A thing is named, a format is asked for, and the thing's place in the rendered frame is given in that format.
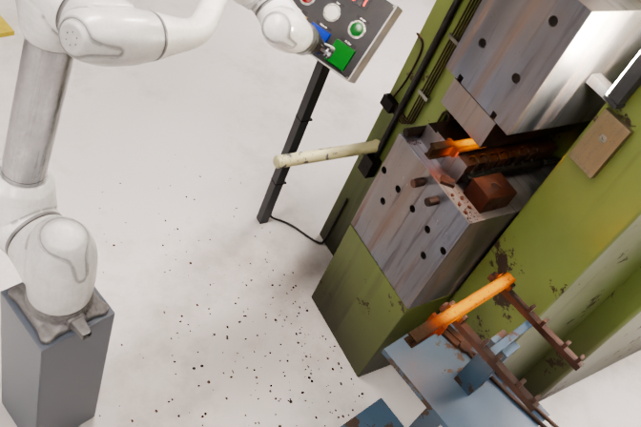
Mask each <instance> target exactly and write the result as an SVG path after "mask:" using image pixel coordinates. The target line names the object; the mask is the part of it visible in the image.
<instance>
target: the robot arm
mask: <svg viewBox="0 0 641 427"><path fill-rule="evenodd" d="M234 1H235V2H236V3H237V4H240V5H242V6H243V7H244V8H246V9H247V10H251V11H252V12H253V13H254V14H255V16H256V17H257V19H258V21H259V23H260V26H261V32H262V35H263V37H264V39H265V40H266V42H267V43H268V44H269V45H270V46H271V47H273V48H274V49H276V50H278V51H282V52H285V53H295V54H298V55H306V54H313V53H315V52H317V53H322V55H323V56H324V57H326V58H327V59H329V58H331V56H332V54H333V53H334V51H335V48H334V47H333V46H331V45H329V44H326V43H324V42H325V41H324V40H323V39H321V35H320V33H319V32H318V31H317V29H316V28H315V27H314V26H313V25H312V24H310V23H309V22H308V21H307V20H306V19H305V16H304V15H303V13H302V12H301V11H300V9H299V8H298V7H297V5H296V4H295V3H294V1H293V0H234ZM15 2H16V7H17V14H18V21H19V28H20V30H21V31H22V33H23V35H24V37H25V38H24V43H23V49H22V53H21V59H20V64H19V70H18V74H17V79H16V85H15V90H14V96H13V100H12V106H11V111H10V121H9V126H8V131H7V136H6V142H5V147H4V152H3V157H2V160H0V249H1V250H2V251H3V252H4V253H5V254H6V255H7V256H8V257H9V258H10V260H11V262H12V264H13V265H14V267H15V269H16V271H17V272H18V274H19V275H20V278H21V280H22V282H23V283H24V284H20V285H15V286H12V287H10V288H9V289H8V297H9V298H10V299H11V300H13V301H14V302H15V303H16V304H17V305H18V307H19V308H20V309H21V311H22V312H23V314H24V315H25V317H26V318H27V319H28V321H29V322H30V324H31V326H32V327H33V329H34V330H35V331H36V332H37V335H38V339H39V342H40V343H42V344H45V345H46V344H50V343H52V342H53V341H54V340H55V339H56V338H57V337H58V336H61V335H63V334H65V333H66V332H68V331H70V330H72V331H73V332H75V333H76V334H77V335H78V336H79V337H80V338H81V339H82V340H85V339H87V338H89V337H90V336H91V335H92V332H91V330H90V328H89V326H88V324H87V321H89V320H91V319H93V318H95V317H98V316H103V315H106V314H107V312H108V311H109V306H108V304H107V303H105V302H104V301H102V300H101V299H100V298H99V297H98V295H97V294H96V293H95V291H94V290H93V288H94V284H95V281H96V275H97V265H98V251H97V246H96V243H95V240H94V238H93V235H92V234H91V232H90V231H89V230H88V228H87V227H85V226H84V225H83V224H82V223H80V222H79V221H77V220H75V219H73V218H70V217H66V216H62V215H61V213H60V212H59V211H58V210H57V199H56V190H55V178H54V176H53V174H52V172H51V171H50V170H49V164H50V160H51V156H52V149H53V144H54V140H55V137H56V133H57V128H58V124H59V120H60V116H61V112H62V108H63V104H64V100H65V96H66V92H67V87H68V84H69V80H70V76H71V72H72V64H73V60H74V59H76V60H78V61H81V62H83V63H87V64H90V65H95V66H100V67H128V66H137V65H141V64H145V63H150V62H155V61H158V60H161V59H163V58H166V57H169V56H172V55H175V54H179V53H182V52H185V51H190V50H193V49H196V48H198V47H200V46H201V45H203V44H204V43H206V42H207V41H208V40H209V39H210V38H211V37H212V35H213V34H214V32H215V31H216V29H217V25H218V23H219V21H220V18H221V16H222V14H223V12H224V10H225V7H226V5H227V3H228V0H200V1H199V3H198V5H197V6H196V9H195V10H194V12H193V13H192V15H191V16H190V17H188V18H179V17H174V16H171V15H167V14H163V13H160V12H156V11H153V10H141V9H136V8H135V7H134V5H133V4H131V3H130V2H128V1H127V0H15Z"/></svg>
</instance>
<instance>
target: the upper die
mask: <svg viewBox="0 0 641 427"><path fill-rule="evenodd" d="M462 80H463V79H457V78H456V77H454V79H453V81H452V83H451V84H450V86H449V88H448V90H447V91H446V93H445V96H444V97H443V99H442V101H441V102H442V104H443V105H444V106H445V107H446V109H447V110H448V111H449V112H450V113H451V114H452V116H453V117H454V118H455V119H456V120H457V121H458V123H459V124H460V125H461V126H462V127H463V129H464V130H465V131H466V132H467V133H468V135H469V136H470V137H471V138H472V139H473V140H474V142H475V143H476V144H477V145H478V146H479V147H480V148H482V147H487V146H492V145H498V144H503V143H508V142H513V141H519V140H524V139H530V138H534V137H540V136H545V135H551V134H556V133H561V132H570V131H571V130H572V129H573V128H574V126H575V125H576V124H577V123H575V124H570V125H565V126H559V127H553V128H548V129H542V130H537V131H531V132H521V133H515V134H510V135H506V134H505V132H504V131H503V130H502V129H501V128H500V127H499V126H498V125H497V124H496V122H495V121H494V119H495V117H496V116H497V115H494V116H489V115H488V113H487V112H486V111H485V110H484V109H483V108H482V107H481V105H480V104H479V103H478V102H477V101H476V100H475V99H474V98H473V96H472V95H471V94H470V93H469V92H468V91H467V90H466V89H465V87H464V86H463V85H462V84H461V82H462Z"/></svg>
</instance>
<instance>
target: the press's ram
mask: <svg viewBox="0 0 641 427"><path fill-rule="evenodd" d="M640 51H641V0H482V1H481V3H480V5H479V7H478V9H476V11H475V13H474V15H473V17H472V19H471V20H470V22H469V24H468V26H467V28H466V29H465V32H464V34H463V36H462V37H461V39H460V41H459V43H458V45H457V46H456V48H455V50H454V52H453V53H452V55H451V56H450V58H449V60H448V62H447V64H446V65H445V66H446V67H447V68H448V69H449V71H450V72H451V73H452V74H453V75H454V76H455V77H456V78H457V79H463V80H462V82H461V84H462V85H463V86H464V87H465V89H466V90H467V91H468V92H469V93H470V94H471V95H472V96H473V98H474V99H475V100H476V101H477V102H478V103H479V104H480V105H481V107H482V108H483V109H484V110H485V111H486V112H487V113H488V115H489V116H494V115H497V116H496V117H495V119H494V121H495V122H496V124H497V125H498V126H499V127H500V128H501V129H502V130H503V131H504V132H505V134H506V135H510V134H515V133H521V132H531V131H537V130H542V129H548V128H553V127H559V126H565V125H570V124H575V123H581V122H587V121H591V120H592V119H593V118H594V116H595V115H596V114H597V113H598V112H599V111H600V110H601V109H602V107H603V106H604V105H605V104H606V102H607V101H606V100H605V99H604V98H603V96H604V95H605V94H608V91H609V90H610V88H611V87H612V86H613V85H614V83H615V82H616V81H617V79H618V78H619V77H620V76H621V74H622V73H623V72H624V70H625V69H626V68H627V67H628V65H629V64H630V63H631V61H632V60H633V59H634V57H635V56H636V55H637V54H638V53H639V52H640Z"/></svg>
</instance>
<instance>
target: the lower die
mask: <svg viewBox="0 0 641 427"><path fill-rule="evenodd" d="M456 121H457V120H456V119H454V120H450V121H449V123H448V124H447V125H446V124H445V123H446V121H441V122H435V123H428V124H427V126H426V127H425V129H424V132H423V133H422V135H421V137H420V139H421V141H422V142H423V143H424V145H425V146H426V147H427V148H428V149H429V148H430V147H431V146H430V143H433V142H439V141H445V140H447V138H451V139H452V140H453V141H456V140H462V139H468V138H471V137H470V136H469V135H468V133H467V132H466V131H465V130H464V129H463V127H462V126H461V125H460V124H459V123H458V124H457V123H456ZM532 144H535V145H536V146H537V147H538V148H539V153H538V155H537V156H536V158H535V159H537V158H542V159H550V158H551V157H552V155H553V154H554V153H555V152H556V150H557V149H558V148H557V147H556V146H555V145H554V144H553V143H552V142H551V141H550V140H549V138H548V137H547V138H541V139H536V140H530V141H526V142H521V143H515V144H510V145H504V146H500V147H494V148H489V149H486V148H485V147H482V148H480V147H476V148H471V149H465V150H459V151H458V152H457V153H456V155H455V156H454V157H451V156H446V157H440V158H436V160H437V161H438V162H439V163H440V165H441V166H442V167H443V168H444V170H445V171H446V172H447V174H448V175H449V176H450V178H453V179H455V184H458V183H463V180H462V175H463V174H465V173H471V171H473V169H474V168H475V166H476V164H477V162H476V160H475V159H474V158H472V159H471V160H470V159H469V157H470V156H472V155H475V156H476V157H477V158H478V159H479V167H478V168H477V170H476V171H475V172H477V171H480V170H481V169H482V168H483V167H484V166H485V164H486V162H487V159H486V157H485V156H483V157H482V158H481V157H480V155H481V154H482V153H485V154H487V155H488V157H489V160H490V162H489V165H488V166H487V167H486V169H491V168H492V166H494V164H495V163H496V162H497V159H498V158H497V155H496V154H493V155H492V156H491V155H490V154H491V153H492V152H497V153H498V154H499V155H500V162H499V164H498V165H497V166H496V167H500V166H502V165H503V164H504V163H505V162H506V160H507V154H506V153H505V152H503V153H500V152H501V151H502V150H507V151H508V152H509V154H510V159H509V161H508V162H507V165H509V164H511V163H512V162H513V161H514V160H515V159H516V157H517V152H516V151H513V152H511V151H510V150H511V149H512V148H516V149H518V150H519V152H520V157H519V159H518V160H517V162H516V163H518V162H521V161H522V160H523V159H524V158H525V157H526V155H527V150H526V149H522V150H520V148H521V147H522V146H526V147H528V149H529V157H528V158H527V160H526V161H528V160H530V159H531V158H532V157H533V156H534V155H535V154H536V148H535V147H532V148H530V147H529V146H530V145H532Z"/></svg>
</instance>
